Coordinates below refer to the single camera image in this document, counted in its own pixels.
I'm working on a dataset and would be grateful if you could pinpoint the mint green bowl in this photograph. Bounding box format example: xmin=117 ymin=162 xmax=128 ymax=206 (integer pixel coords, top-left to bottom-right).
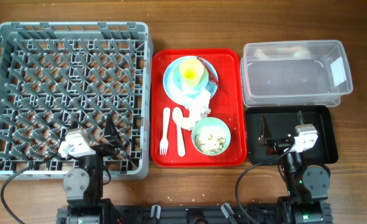
xmin=192 ymin=117 xmax=231 ymax=156

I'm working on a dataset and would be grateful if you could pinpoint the white plastic fork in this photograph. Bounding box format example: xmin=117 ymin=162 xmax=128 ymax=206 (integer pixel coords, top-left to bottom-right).
xmin=160 ymin=107 xmax=170 ymax=156

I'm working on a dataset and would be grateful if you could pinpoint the rice and peanut shell waste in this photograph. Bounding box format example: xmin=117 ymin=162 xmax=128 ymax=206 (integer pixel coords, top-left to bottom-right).
xmin=195 ymin=126 xmax=226 ymax=155

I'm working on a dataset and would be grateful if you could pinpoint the white plastic spoon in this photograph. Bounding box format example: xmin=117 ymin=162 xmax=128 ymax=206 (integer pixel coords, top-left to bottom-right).
xmin=172 ymin=107 xmax=185 ymax=157

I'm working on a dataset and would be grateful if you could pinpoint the white tissue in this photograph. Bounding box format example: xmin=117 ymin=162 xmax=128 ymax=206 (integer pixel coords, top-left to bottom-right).
xmin=181 ymin=88 xmax=211 ymax=131

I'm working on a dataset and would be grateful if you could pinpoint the red snack wrapper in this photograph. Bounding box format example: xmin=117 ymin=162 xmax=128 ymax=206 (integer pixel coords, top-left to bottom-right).
xmin=197 ymin=57 xmax=221 ymax=89

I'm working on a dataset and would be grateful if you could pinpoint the yellow plastic cup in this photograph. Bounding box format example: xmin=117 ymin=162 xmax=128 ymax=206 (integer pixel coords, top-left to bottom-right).
xmin=179 ymin=58 xmax=204 ymax=87

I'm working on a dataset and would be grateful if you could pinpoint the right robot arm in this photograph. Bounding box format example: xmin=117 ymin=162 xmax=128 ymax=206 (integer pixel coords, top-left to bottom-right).
xmin=258 ymin=111 xmax=330 ymax=203

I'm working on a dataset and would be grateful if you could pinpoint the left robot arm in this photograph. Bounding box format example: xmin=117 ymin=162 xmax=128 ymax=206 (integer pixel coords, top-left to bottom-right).
xmin=58 ymin=114 xmax=123 ymax=208

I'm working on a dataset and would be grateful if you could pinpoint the grey dishwasher rack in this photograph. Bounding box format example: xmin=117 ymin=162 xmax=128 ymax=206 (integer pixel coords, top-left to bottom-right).
xmin=0 ymin=22 xmax=153 ymax=180

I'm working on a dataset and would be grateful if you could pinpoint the black plastic bin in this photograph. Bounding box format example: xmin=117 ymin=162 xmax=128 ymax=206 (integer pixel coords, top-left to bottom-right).
xmin=245 ymin=105 xmax=338 ymax=164

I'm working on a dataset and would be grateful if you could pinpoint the clear plastic bin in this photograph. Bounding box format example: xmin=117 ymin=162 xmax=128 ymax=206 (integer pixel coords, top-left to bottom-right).
xmin=240 ymin=40 xmax=353 ymax=107

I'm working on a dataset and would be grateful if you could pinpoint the red plastic tray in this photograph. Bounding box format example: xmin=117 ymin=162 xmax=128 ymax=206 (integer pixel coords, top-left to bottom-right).
xmin=150 ymin=49 xmax=247 ymax=168

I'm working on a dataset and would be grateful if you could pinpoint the light blue plate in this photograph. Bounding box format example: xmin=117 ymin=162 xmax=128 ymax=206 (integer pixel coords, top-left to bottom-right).
xmin=162 ymin=55 xmax=217 ymax=106

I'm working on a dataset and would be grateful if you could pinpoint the light blue small bowl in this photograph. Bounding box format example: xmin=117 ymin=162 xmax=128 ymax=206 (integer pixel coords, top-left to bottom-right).
xmin=172 ymin=65 xmax=208 ymax=93

